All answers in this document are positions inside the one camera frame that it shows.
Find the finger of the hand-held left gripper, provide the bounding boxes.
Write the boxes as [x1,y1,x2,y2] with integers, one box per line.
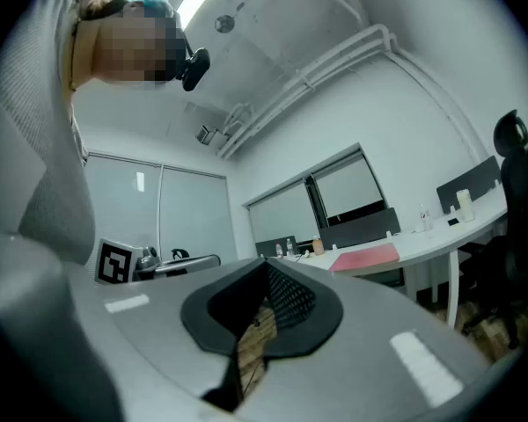
[154,254,222,277]

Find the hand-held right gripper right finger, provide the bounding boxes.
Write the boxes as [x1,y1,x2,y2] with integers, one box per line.
[246,257,494,422]

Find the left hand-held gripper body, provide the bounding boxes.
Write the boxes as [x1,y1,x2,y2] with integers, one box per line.
[94,237,162,286]

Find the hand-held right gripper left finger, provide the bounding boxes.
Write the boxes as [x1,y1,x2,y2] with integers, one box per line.
[70,256,268,422]

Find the grey roller blind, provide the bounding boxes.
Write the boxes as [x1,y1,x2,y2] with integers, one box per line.
[312,151,386,223]
[248,181,322,245]
[159,167,228,263]
[85,154,162,254]

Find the dark grey desk divider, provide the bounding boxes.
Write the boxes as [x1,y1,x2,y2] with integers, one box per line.
[436,155,503,215]
[254,235,298,258]
[319,207,401,251]

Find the white desk leg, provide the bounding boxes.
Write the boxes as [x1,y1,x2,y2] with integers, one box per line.
[445,248,462,330]

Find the grey ceiling junction box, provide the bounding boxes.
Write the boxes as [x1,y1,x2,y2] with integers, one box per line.
[195,124,219,147]

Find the grey knit shirt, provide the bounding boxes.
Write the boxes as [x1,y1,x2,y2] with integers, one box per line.
[0,0,97,266]

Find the white cup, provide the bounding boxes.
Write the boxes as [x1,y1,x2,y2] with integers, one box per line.
[456,188,477,224]

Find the person's head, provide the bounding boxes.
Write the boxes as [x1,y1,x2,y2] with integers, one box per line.
[70,0,187,91]

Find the black office chair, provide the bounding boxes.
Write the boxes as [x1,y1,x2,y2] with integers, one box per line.
[457,109,528,352]

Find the white ceiling pipes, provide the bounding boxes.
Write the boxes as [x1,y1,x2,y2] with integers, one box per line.
[217,23,489,162]

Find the black head-mounted camera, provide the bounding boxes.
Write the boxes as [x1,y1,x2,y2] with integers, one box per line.
[175,47,212,92]

